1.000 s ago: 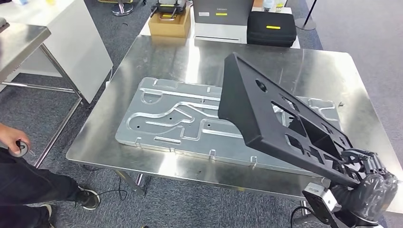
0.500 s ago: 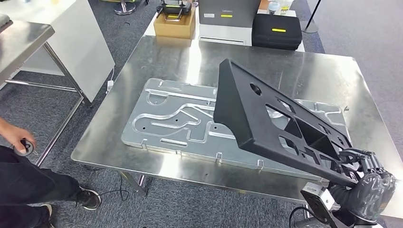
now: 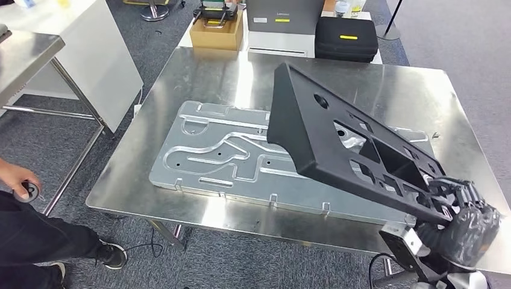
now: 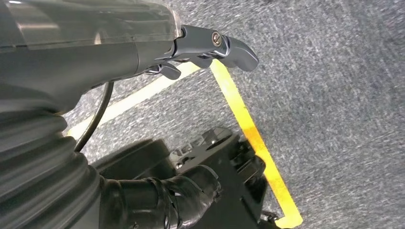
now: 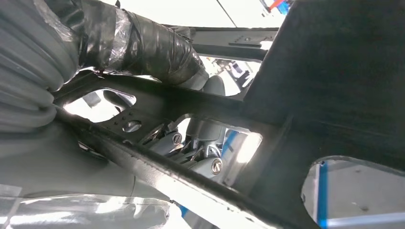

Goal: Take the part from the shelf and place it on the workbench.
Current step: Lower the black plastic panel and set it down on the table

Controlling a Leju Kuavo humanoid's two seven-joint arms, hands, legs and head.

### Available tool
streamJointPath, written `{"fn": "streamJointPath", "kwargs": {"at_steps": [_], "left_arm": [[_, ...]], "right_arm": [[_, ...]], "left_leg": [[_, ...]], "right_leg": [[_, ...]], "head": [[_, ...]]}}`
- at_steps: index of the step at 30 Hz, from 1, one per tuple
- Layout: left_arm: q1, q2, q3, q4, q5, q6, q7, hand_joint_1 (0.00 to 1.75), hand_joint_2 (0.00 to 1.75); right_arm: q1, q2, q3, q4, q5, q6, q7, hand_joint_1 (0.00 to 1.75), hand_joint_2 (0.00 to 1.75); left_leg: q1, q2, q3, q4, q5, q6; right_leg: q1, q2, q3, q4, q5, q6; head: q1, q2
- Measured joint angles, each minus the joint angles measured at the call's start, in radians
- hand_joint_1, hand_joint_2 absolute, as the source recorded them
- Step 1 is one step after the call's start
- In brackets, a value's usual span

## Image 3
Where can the grey equipment box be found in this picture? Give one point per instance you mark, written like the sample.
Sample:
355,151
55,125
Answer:
287,12

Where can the handheld controller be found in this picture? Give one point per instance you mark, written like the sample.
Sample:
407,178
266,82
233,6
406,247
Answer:
34,193

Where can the black tool with yellow label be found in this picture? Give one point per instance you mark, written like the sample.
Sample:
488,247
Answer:
215,14

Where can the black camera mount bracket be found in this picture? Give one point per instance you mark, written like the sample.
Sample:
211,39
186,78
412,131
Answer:
429,275

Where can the clear plastic bottle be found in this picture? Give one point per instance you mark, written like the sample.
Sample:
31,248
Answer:
358,7
342,8

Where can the chrome stool base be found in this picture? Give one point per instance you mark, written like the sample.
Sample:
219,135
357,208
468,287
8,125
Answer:
155,14

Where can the person's hand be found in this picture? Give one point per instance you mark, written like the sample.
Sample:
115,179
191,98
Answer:
14,177

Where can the stamped sheet metal plate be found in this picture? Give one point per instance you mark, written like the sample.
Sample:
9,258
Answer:
207,175

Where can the white cabinet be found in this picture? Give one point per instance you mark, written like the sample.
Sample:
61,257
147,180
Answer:
100,60

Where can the person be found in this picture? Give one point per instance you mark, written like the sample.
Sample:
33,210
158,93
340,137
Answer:
40,239

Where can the black plastic panel part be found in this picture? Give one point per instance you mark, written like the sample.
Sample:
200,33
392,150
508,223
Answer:
303,131

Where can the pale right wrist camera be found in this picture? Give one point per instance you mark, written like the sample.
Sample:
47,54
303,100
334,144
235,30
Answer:
399,247

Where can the black carrying case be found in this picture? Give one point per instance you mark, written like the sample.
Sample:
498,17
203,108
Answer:
343,48

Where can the black stanchion post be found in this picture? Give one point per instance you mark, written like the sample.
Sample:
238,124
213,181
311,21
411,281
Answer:
388,32

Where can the cardboard box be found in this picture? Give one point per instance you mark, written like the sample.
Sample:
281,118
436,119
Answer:
215,40

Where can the steel side table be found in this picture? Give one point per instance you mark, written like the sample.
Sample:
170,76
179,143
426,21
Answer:
24,56

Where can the stainless steel workbench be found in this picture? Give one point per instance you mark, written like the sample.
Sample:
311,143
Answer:
199,72

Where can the white flat box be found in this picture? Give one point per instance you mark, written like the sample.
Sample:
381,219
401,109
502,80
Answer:
279,42

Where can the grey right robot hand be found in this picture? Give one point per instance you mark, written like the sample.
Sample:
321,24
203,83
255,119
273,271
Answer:
467,235

